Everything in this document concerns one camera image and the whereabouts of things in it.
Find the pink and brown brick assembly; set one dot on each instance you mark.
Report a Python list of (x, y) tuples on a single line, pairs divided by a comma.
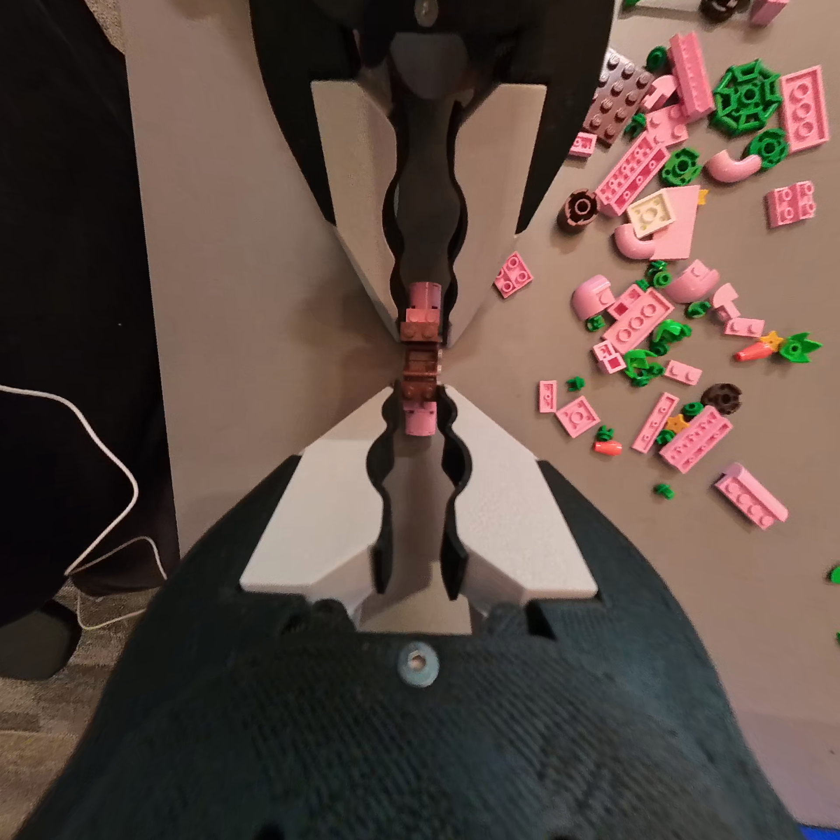
[(420, 359)]

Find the small orange carrot piece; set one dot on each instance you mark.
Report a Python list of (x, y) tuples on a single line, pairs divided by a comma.
[(607, 448)]

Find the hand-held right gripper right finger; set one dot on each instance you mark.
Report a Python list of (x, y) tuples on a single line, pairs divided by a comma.
[(518, 525)]

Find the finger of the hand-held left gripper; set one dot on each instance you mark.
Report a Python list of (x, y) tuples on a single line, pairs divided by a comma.
[(358, 197), (499, 197)]

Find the large orange carrot piece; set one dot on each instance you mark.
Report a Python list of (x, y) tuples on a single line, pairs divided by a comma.
[(754, 352)]

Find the dark brown studded plate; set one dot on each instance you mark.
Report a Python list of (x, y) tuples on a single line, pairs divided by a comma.
[(617, 98)]

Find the brown round brick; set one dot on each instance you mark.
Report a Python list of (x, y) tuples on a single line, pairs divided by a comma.
[(579, 210), (722, 398)]

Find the pile of pink green bricks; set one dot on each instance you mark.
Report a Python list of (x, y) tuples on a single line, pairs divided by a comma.
[(640, 325)]

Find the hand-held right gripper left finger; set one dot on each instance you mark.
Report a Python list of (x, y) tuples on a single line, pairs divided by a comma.
[(315, 525)]

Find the small pink square plate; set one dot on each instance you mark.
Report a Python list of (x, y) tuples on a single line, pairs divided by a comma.
[(513, 275)]

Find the dark rounded object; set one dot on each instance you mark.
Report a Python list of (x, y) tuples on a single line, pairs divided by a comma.
[(33, 643)]

